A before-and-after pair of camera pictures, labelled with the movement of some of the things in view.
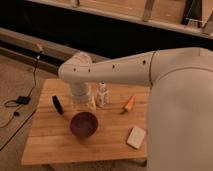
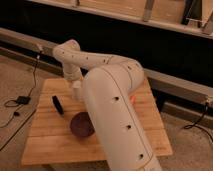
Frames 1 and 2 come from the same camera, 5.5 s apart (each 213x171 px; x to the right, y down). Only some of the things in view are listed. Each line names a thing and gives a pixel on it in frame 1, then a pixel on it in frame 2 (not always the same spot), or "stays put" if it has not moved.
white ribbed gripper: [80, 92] to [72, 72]
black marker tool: [58, 104] stays put
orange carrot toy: [130, 102] stays put
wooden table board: [115, 128] stays put
